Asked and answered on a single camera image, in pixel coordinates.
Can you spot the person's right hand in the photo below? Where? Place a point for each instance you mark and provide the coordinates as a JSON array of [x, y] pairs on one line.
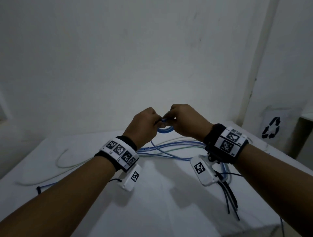
[[189, 122]]

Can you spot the person's left fingers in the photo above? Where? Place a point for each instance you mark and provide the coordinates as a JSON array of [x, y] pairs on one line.
[[156, 122]]

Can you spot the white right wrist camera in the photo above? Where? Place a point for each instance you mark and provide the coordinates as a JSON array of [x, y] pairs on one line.
[[204, 171]]

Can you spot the black left wristband with markers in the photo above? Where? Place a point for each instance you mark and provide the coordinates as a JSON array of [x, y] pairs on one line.
[[119, 152]]

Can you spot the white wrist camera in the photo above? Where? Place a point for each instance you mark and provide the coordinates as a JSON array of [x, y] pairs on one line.
[[132, 178], [204, 171]]

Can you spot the black right wristband with markers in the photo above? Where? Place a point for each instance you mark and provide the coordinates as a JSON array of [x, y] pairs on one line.
[[226, 142]]

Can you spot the person's left hand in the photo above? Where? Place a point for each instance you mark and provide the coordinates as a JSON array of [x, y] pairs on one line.
[[140, 124]]

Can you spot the person's right fingers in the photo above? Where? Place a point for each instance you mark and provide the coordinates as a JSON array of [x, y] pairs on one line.
[[169, 117]]

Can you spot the black wristband with markers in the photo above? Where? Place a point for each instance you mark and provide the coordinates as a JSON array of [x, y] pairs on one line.
[[226, 142], [119, 152]]

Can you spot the person's right forearm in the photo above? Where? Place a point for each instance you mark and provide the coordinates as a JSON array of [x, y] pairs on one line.
[[273, 183]]

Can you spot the white paper recycling sign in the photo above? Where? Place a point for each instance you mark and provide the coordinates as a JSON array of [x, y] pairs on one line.
[[271, 128]]

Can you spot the grey cabinet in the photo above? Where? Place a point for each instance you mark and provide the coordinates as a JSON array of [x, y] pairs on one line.
[[305, 141]]

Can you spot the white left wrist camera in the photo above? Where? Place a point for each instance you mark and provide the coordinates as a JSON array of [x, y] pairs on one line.
[[132, 178]]

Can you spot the person's left forearm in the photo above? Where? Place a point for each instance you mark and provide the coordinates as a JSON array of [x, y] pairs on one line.
[[61, 195]]

